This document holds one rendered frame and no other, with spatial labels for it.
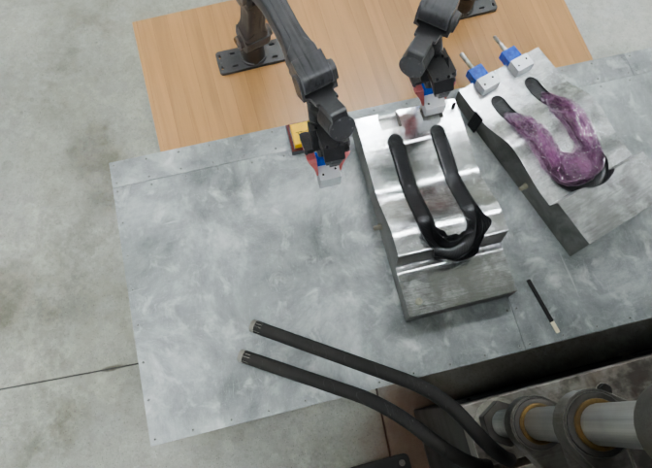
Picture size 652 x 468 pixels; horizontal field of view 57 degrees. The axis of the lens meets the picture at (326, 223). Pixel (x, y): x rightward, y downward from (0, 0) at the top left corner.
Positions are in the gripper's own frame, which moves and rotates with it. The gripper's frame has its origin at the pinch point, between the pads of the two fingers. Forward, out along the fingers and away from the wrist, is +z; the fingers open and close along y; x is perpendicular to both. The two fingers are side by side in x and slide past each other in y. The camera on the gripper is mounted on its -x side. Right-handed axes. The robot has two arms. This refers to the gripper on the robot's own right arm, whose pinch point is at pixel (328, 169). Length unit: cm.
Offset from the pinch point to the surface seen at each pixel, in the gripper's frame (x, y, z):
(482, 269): -22.1, 30.0, 21.4
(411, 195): -4.7, 18.5, 9.8
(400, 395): -3, 16, 108
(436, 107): 8.4, 28.9, -4.2
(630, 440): -79, 22, -13
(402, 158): 4.3, 19.1, 5.7
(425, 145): 5.7, 25.5, 4.3
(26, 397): 26, -112, 94
